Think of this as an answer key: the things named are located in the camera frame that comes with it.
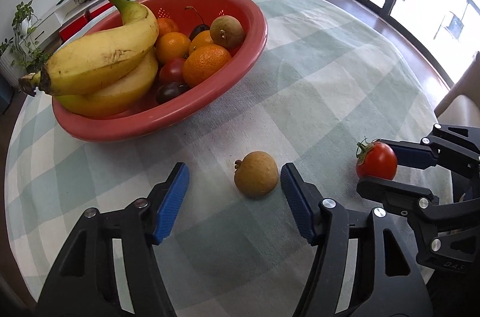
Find white ribbed planter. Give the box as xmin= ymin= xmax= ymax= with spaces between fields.
xmin=0 ymin=50 xmax=25 ymax=90

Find red tomato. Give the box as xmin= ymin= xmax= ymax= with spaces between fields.
xmin=355 ymin=139 xmax=398 ymax=180

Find dark cherry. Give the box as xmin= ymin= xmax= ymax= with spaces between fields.
xmin=185 ymin=5 xmax=210 ymax=41

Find brown kiwi fruit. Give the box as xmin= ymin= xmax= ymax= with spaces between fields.
xmin=233 ymin=151 xmax=279 ymax=199
xmin=210 ymin=15 xmax=245 ymax=49

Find yellow banana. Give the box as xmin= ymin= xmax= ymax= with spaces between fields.
xmin=55 ymin=48 xmax=159 ymax=118
xmin=18 ymin=0 xmax=159 ymax=96

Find textured orange mandarin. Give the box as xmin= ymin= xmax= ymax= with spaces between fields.
xmin=182 ymin=44 xmax=232 ymax=88

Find green checkered tablecloth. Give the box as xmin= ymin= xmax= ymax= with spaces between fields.
xmin=5 ymin=0 xmax=436 ymax=316

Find red storage box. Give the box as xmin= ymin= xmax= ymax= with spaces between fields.
xmin=87 ymin=2 xmax=113 ymax=20
xmin=59 ymin=13 xmax=89 ymax=42

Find left red storage box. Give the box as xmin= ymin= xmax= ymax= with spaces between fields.
xmin=59 ymin=13 xmax=89 ymax=42

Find smooth orange mandarin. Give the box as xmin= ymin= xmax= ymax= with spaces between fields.
xmin=155 ymin=32 xmax=191 ymax=64

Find right red storage box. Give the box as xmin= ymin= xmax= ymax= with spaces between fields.
xmin=87 ymin=2 xmax=113 ymax=20

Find red plastic colander bowl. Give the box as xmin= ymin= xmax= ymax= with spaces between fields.
xmin=52 ymin=0 xmax=269 ymax=142

